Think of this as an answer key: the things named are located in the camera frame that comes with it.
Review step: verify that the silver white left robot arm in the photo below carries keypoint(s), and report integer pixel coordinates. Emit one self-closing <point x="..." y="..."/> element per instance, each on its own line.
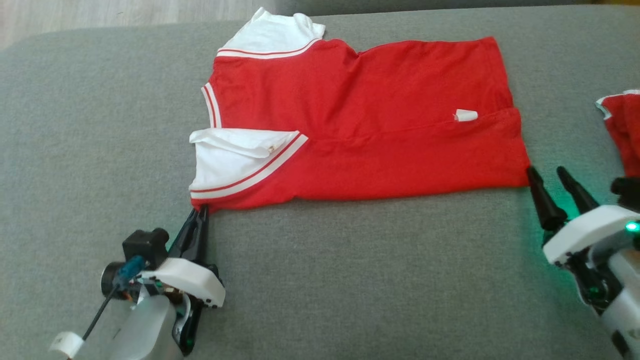
<point x="145" y="330"/>

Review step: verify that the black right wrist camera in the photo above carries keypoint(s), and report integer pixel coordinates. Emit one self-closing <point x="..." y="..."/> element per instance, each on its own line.
<point x="627" y="192"/>

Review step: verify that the light grey sofa seat cushion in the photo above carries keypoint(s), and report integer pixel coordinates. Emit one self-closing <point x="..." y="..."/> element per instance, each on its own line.
<point x="425" y="5"/>

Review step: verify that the grey fabric sofa seat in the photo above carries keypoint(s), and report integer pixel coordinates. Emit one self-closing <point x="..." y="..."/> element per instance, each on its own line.
<point x="350" y="280"/>

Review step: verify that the red shirt with white sleeves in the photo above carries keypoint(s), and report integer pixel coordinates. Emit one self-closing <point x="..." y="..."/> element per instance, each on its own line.
<point x="375" y="115"/>

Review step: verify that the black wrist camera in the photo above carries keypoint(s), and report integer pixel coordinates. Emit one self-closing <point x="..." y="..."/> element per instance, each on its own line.
<point x="627" y="192"/>
<point x="140" y="252"/>

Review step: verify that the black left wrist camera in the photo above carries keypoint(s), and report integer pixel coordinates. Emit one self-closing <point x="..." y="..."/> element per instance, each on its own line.
<point x="140" y="252"/>

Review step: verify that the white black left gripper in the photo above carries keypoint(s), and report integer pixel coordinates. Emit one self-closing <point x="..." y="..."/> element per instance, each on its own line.
<point x="190" y="282"/>

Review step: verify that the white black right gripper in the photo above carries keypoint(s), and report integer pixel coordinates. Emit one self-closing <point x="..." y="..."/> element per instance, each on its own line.
<point x="585" y="235"/>

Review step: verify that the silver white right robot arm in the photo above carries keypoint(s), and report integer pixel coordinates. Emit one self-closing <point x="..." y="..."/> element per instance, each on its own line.
<point x="625" y="300"/>

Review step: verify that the red garment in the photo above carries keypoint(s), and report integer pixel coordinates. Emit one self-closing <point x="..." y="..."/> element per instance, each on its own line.
<point x="625" y="130"/>

